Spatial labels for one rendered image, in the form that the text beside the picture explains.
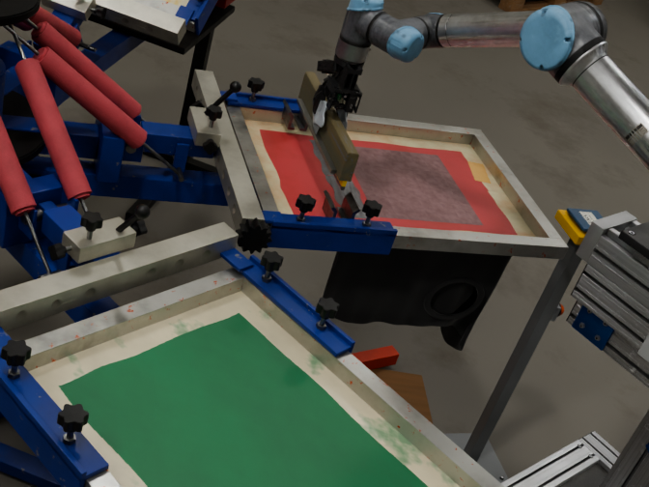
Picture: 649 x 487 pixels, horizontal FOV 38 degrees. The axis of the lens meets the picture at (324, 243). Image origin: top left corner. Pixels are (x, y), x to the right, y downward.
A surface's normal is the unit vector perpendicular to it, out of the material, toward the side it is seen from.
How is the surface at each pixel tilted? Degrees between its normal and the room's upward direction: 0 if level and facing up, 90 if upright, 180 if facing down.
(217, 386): 0
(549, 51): 87
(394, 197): 0
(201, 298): 90
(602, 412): 0
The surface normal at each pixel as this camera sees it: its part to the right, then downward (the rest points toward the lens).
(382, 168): 0.26, -0.80
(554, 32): -0.73, 0.18
